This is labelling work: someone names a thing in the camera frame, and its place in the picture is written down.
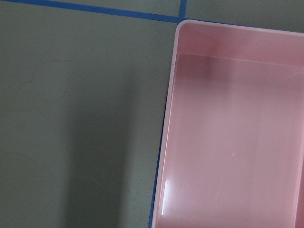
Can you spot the pink plastic bin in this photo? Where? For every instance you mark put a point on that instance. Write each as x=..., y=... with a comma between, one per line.
x=232, y=147

